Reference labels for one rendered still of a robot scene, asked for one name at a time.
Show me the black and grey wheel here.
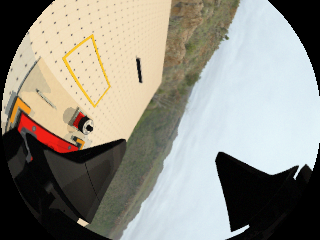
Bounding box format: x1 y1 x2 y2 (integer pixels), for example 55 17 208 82
77 116 93 135

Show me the grey flat bar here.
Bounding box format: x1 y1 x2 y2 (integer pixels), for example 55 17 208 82
136 57 144 83

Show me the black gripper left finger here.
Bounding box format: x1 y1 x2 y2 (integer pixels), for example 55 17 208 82
25 133 127 224

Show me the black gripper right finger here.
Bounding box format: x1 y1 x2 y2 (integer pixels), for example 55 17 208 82
215 151 299 232

